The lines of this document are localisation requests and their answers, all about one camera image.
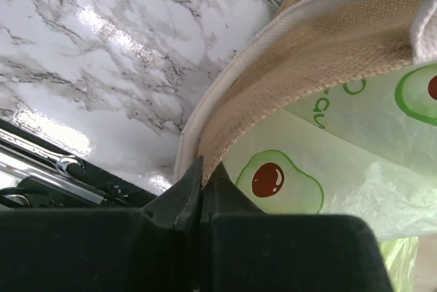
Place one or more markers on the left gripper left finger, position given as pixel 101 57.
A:
pixel 150 248

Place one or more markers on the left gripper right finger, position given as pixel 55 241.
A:
pixel 243 249

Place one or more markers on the green avocado print plastic bag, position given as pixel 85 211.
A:
pixel 366 147

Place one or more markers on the brown jute tote bag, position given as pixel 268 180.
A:
pixel 308 46

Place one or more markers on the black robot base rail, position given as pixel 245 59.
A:
pixel 38 174

